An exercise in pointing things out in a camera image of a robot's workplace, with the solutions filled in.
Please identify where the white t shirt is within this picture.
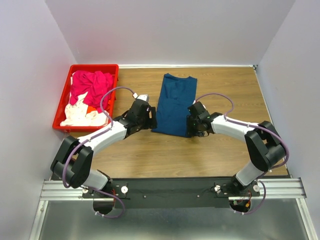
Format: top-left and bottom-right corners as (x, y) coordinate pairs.
(59, 92), (109, 127)

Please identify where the red plastic bin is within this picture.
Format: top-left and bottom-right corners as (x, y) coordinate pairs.
(52, 64), (119, 133)

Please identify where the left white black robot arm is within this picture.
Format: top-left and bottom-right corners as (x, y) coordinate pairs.
(50, 99), (157, 198)

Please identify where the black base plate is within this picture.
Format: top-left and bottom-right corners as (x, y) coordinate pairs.
(83, 177), (261, 214)

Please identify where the orange t shirt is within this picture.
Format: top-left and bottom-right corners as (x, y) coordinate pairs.
(86, 99), (114, 114)

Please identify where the blue printed t shirt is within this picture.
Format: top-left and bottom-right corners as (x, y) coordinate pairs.
(151, 73), (197, 138)

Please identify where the magenta t shirt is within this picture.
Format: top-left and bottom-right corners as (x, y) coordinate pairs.
(69, 70), (114, 113)

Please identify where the aluminium frame rail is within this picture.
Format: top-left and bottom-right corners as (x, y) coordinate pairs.
(28, 131), (85, 240)

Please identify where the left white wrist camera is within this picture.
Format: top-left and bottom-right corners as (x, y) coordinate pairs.
(132, 92), (150, 103)

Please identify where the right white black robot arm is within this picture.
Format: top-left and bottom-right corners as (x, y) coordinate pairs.
(186, 101), (289, 196)

